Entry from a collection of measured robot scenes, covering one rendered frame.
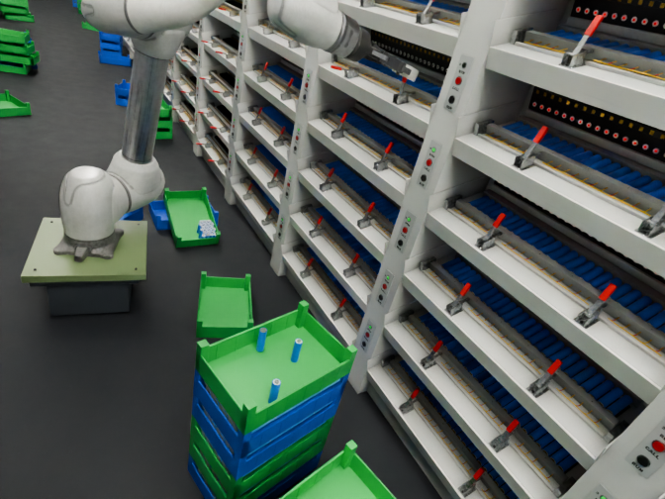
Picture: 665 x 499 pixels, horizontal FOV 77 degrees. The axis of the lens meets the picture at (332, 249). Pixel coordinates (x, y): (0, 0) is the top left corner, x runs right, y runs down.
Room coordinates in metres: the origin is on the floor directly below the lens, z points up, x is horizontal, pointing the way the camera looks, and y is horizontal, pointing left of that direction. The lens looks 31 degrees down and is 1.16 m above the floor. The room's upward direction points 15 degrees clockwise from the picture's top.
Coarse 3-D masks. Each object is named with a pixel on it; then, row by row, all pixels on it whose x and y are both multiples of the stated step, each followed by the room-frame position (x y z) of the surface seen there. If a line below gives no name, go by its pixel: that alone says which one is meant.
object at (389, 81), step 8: (344, 64) 1.54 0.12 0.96; (352, 64) 1.52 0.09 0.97; (360, 64) 1.50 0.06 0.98; (360, 72) 1.49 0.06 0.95; (368, 72) 1.45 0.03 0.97; (376, 72) 1.42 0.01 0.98; (376, 80) 1.42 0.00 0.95; (384, 80) 1.38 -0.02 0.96; (392, 80) 1.35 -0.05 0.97; (400, 88) 1.32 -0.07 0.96; (408, 88) 1.29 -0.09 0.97; (416, 88) 1.29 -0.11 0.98; (416, 96) 1.27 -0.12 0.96; (424, 96) 1.24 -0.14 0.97; (432, 96) 1.23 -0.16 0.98
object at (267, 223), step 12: (240, 180) 2.15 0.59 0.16; (252, 180) 2.16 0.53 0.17; (240, 192) 2.07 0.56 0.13; (252, 192) 2.07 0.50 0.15; (264, 192) 2.05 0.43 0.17; (252, 204) 1.96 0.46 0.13; (264, 204) 1.93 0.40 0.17; (252, 216) 1.88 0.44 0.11; (264, 216) 1.86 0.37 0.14; (276, 216) 1.83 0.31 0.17; (264, 228) 1.76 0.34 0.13
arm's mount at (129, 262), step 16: (48, 224) 1.22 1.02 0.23; (128, 224) 1.35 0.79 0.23; (144, 224) 1.38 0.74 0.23; (48, 240) 1.14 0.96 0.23; (128, 240) 1.26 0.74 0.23; (144, 240) 1.28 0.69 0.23; (32, 256) 1.03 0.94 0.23; (48, 256) 1.06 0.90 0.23; (64, 256) 1.08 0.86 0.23; (128, 256) 1.16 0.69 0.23; (144, 256) 1.19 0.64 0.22; (32, 272) 0.97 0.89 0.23; (48, 272) 0.99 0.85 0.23; (64, 272) 1.00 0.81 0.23; (80, 272) 1.02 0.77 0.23; (96, 272) 1.04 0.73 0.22; (112, 272) 1.06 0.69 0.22; (128, 272) 1.08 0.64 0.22; (144, 272) 1.11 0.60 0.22
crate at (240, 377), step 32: (288, 320) 0.82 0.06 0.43; (224, 352) 0.68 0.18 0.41; (256, 352) 0.72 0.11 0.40; (288, 352) 0.74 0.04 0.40; (320, 352) 0.77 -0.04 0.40; (352, 352) 0.72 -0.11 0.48; (224, 384) 0.60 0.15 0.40; (256, 384) 0.63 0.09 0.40; (288, 384) 0.65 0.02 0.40; (320, 384) 0.65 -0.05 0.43; (256, 416) 0.52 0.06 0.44
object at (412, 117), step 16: (320, 64) 1.58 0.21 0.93; (416, 64) 1.45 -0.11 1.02; (336, 80) 1.48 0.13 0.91; (352, 80) 1.42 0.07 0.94; (352, 96) 1.40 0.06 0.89; (368, 96) 1.33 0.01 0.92; (384, 96) 1.29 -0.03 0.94; (384, 112) 1.26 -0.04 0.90; (400, 112) 1.20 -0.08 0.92; (416, 112) 1.18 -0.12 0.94; (432, 112) 1.10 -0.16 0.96; (416, 128) 1.15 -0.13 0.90
